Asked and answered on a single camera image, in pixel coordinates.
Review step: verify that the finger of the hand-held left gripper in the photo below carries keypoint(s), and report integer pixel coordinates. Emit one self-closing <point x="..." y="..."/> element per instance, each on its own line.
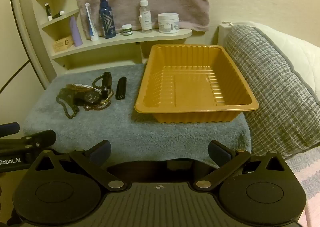
<point x="11" y="127"/>
<point x="42" y="137"/>

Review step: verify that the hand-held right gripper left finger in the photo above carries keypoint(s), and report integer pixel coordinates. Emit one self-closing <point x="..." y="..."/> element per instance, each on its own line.
<point x="102" y="153"/>

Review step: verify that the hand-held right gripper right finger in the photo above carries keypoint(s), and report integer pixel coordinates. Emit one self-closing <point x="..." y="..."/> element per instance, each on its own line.
<point x="218" y="152"/>

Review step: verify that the black wrist watch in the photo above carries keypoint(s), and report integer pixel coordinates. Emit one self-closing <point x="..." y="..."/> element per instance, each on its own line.
<point x="90" y="96"/>

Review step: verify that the black rectangular case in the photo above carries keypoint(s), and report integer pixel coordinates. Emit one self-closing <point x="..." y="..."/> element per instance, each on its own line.
<point x="121" y="88"/>

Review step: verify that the orange plastic tray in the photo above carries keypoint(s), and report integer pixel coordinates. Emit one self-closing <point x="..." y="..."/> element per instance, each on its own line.
<point x="190" y="87"/>

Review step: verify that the blue-grey terry towel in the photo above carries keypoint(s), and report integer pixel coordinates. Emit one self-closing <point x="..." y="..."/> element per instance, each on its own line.
<point x="100" y="122"/>

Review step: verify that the grey woven pillow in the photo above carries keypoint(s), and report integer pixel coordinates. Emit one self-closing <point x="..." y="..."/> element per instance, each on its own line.
<point x="270" y="87"/>

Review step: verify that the small wooden box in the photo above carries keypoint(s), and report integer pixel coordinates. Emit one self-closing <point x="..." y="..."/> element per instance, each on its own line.
<point x="62" y="44"/>

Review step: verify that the pink bed blanket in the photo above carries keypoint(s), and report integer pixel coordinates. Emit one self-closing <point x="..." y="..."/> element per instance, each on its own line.
<point x="310" y="179"/>

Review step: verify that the lavender bottle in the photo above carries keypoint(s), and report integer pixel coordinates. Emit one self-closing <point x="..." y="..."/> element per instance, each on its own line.
<point x="75" y="33"/>

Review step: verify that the cream corner shelf unit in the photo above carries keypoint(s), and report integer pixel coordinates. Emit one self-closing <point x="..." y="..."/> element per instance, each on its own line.
<point x="120" y="39"/>

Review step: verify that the white squeeze tube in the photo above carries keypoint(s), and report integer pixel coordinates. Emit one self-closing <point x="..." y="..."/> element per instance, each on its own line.
<point x="92" y="27"/>

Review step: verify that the small green label jar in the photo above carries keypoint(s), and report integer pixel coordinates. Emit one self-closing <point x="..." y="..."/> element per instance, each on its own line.
<point x="127" y="30"/>

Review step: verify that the white quilted pillow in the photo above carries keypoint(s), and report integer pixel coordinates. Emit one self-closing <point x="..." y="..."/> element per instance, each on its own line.
<point x="295" y="49"/>

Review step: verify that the dark blue patterned bottle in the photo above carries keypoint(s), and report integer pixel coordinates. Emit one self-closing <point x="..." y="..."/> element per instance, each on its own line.
<point x="107" y="19"/>

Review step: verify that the white cream jar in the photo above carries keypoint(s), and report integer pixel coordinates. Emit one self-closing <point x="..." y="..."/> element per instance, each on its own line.
<point x="168" y="23"/>

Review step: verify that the clear spray bottle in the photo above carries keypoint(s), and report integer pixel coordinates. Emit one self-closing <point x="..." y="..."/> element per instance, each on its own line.
<point x="145" y="17"/>

